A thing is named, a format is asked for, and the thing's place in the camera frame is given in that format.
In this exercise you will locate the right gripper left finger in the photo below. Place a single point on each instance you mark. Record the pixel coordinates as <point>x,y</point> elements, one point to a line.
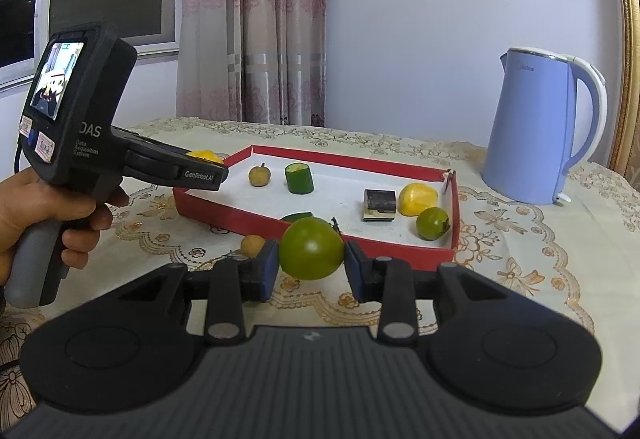
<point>234,282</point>

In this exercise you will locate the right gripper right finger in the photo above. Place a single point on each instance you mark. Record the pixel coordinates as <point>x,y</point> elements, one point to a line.
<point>388,281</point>

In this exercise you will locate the brown longan fruit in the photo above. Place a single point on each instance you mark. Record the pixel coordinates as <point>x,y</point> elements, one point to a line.
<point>259,176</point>
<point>251,245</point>

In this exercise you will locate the green tomato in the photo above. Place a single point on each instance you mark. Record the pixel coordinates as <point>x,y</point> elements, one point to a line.
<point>311,249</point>
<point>432,223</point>

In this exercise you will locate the cucumber end piece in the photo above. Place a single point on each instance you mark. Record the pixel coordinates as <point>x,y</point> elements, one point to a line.
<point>296,216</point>

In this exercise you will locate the yellow pepper piece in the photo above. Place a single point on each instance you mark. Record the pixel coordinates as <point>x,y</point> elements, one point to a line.
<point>415,198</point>
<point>206,155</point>

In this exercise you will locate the cucumber cylinder piece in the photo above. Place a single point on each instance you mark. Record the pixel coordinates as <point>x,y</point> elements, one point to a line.
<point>298,178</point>

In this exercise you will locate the person's left hand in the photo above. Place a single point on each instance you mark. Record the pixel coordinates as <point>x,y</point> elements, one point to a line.
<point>25,200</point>

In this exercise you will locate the red shallow box tray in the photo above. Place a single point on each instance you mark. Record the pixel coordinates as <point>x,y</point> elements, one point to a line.
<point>339,182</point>

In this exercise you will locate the cream embroidered tablecloth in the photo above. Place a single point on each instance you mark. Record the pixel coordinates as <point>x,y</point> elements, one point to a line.
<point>580,258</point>

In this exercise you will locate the pink patterned curtain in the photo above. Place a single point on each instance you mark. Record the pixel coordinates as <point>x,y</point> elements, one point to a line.
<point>260,61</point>

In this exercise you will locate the blue electric kettle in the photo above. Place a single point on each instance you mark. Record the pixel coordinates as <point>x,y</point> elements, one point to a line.
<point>530,150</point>

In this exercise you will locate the gold ornate frame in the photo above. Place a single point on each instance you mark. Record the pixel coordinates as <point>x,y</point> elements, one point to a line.
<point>624,155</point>

